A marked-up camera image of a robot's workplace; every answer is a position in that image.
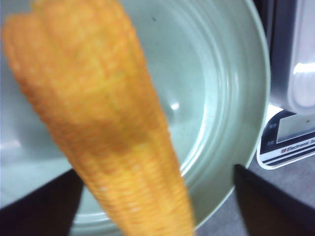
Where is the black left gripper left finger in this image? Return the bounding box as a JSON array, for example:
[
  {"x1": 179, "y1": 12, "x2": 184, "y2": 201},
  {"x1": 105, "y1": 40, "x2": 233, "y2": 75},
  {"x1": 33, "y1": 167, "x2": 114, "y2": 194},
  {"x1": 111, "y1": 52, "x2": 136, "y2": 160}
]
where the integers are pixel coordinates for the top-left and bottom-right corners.
[{"x1": 0, "y1": 169, "x2": 84, "y2": 236}]

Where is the yellow corn cob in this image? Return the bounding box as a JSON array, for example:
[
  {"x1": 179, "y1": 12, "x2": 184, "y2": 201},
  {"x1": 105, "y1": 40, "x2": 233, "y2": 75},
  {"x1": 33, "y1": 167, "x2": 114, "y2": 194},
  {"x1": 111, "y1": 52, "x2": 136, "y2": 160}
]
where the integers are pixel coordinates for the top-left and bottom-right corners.
[{"x1": 1, "y1": 0, "x2": 194, "y2": 236}]

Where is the silver digital kitchen scale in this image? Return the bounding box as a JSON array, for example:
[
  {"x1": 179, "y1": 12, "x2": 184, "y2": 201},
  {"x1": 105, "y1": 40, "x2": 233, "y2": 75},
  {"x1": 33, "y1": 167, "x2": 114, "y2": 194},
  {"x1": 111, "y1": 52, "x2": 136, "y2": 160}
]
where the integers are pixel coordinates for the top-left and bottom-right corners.
[{"x1": 255, "y1": 0, "x2": 315, "y2": 170}]

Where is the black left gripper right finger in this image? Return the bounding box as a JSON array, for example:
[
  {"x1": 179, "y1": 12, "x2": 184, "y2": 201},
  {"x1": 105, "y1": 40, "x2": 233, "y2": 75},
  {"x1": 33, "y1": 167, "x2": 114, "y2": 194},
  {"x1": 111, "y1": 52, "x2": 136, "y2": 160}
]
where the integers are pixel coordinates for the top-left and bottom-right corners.
[{"x1": 234, "y1": 164, "x2": 315, "y2": 236}]

